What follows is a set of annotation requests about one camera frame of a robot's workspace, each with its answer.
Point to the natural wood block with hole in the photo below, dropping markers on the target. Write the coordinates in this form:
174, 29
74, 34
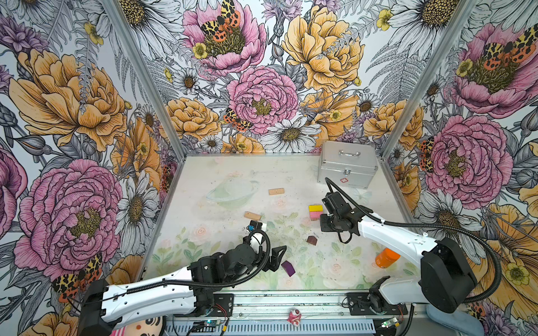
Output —
252, 216

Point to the purple wood block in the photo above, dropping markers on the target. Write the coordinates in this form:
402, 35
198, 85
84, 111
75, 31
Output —
288, 268

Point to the orange plastic bottle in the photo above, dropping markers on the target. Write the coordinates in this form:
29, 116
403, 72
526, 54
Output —
386, 258

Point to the small pink red toy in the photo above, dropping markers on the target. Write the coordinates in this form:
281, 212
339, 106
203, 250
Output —
294, 317

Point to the dark brown wood block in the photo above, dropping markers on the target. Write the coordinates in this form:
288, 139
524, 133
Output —
312, 240

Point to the grey blue cushion pad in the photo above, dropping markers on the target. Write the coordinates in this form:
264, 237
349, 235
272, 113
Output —
462, 322

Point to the plush doll toy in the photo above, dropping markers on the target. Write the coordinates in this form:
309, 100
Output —
149, 327

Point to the aluminium front rail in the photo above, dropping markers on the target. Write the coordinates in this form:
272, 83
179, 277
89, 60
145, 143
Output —
266, 313

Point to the silver metal first-aid case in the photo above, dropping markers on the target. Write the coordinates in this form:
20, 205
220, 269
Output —
347, 165

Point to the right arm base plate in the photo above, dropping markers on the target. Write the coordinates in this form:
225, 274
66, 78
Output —
365, 304

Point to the pink wood block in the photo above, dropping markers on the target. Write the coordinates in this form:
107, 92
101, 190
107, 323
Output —
315, 215

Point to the yellow wood block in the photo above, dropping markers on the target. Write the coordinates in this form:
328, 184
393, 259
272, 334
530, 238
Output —
316, 208

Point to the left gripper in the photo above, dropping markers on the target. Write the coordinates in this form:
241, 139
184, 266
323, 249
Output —
275, 258

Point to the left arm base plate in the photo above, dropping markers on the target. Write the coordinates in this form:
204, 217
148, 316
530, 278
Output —
216, 305

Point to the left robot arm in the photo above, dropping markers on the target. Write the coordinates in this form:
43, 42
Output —
185, 292

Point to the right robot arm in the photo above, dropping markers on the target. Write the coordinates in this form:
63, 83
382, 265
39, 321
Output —
445, 278

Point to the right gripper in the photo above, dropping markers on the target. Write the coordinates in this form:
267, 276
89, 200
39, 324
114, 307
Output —
324, 227

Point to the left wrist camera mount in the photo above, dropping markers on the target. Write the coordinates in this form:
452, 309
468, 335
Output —
256, 226

